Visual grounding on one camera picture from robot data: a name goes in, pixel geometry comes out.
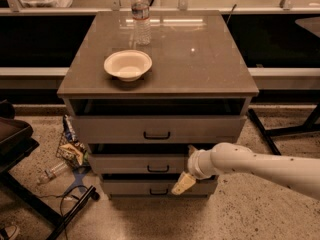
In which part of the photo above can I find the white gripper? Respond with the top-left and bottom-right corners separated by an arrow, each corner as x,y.
171,145 -> 214,195

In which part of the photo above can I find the grey drawer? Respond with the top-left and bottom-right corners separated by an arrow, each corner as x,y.
72,116 -> 246,144
101,180 -> 217,197
89,154 -> 188,174

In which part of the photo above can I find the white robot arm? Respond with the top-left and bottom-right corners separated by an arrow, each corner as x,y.
171,143 -> 320,200

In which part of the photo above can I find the grey drawer cabinet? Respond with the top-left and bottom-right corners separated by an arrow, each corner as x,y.
56,10 -> 260,200

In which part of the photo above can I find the white paper bowl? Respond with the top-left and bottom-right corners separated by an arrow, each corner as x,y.
104,50 -> 152,82

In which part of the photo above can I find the empty plastic bottle on floor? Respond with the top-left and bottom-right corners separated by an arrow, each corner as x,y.
37,162 -> 69,185

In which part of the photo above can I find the clear plastic water bottle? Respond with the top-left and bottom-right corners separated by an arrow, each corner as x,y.
131,0 -> 151,45

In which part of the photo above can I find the black chair on left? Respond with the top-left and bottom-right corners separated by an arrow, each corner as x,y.
0,105 -> 103,240

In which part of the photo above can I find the white sneaker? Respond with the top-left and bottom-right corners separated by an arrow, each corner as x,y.
0,225 -> 20,240

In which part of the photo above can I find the wire basket with snack bags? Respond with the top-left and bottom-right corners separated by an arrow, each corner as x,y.
58,115 -> 89,168

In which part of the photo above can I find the black stand frame right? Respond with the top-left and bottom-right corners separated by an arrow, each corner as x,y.
248,104 -> 320,155

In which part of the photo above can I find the black cable on floor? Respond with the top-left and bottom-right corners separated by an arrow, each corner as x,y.
36,183 -> 91,240

